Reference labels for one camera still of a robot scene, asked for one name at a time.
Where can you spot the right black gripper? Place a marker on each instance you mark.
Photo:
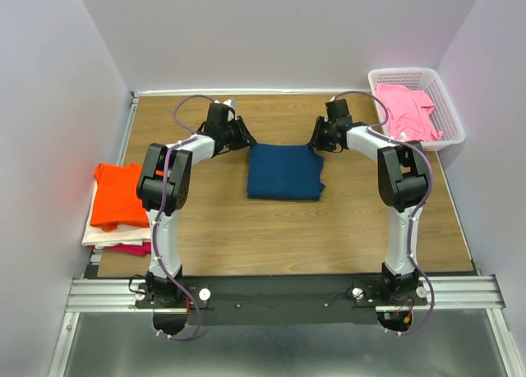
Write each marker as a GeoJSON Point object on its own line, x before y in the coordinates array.
{"type": "Point", "coordinates": [320, 123]}

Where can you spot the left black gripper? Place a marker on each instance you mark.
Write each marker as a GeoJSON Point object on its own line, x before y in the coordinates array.
{"type": "Point", "coordinates": [245, 138]}

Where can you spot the navy blue printed t-shirt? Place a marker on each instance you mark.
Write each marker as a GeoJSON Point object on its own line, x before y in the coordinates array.
{"type": "Point", "coordinates": [284, 172]}

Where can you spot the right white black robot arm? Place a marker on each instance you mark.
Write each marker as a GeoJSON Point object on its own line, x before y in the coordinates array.
{"type": "Point", "coordinates": [404, 180]}

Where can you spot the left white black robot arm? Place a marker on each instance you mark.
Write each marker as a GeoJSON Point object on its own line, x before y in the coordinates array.
{"type": "Point", "coordinates": [164, 185]}

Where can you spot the pink t-shirt in basket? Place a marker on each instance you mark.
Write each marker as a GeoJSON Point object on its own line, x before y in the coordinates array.
{"type": "Point", "coordinates": [409, 113]}

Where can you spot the white plastic laundry basket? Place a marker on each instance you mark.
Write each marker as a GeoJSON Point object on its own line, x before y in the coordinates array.
{"type": "Point", "coordinates": [444, 117]}

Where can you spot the orange folded t-shirt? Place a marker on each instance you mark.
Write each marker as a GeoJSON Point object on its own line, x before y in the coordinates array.
{"type": "Point", "coordinates": [116, 202]}

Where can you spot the magenta folded t-shirt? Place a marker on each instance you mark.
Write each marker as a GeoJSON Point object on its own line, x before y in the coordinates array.
{"type": "Point", "coordinates": [137, 250]}

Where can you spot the white folded t-shirt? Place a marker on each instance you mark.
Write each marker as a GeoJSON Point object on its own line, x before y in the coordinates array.
{"type": "Point", "coordinates": [123, 234]}

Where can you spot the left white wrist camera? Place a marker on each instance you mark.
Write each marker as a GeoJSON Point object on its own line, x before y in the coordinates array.
{"type": "Point", "coordinates": [231, 103]}

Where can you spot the black mounting base plate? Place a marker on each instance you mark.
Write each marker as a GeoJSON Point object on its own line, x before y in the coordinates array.
{"type": "Point", "coordinates": [208, 301]}

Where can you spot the aluminium extrusion rail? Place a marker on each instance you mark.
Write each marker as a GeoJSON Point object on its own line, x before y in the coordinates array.
{"type": "Point", "coordinates": [114, 295]}

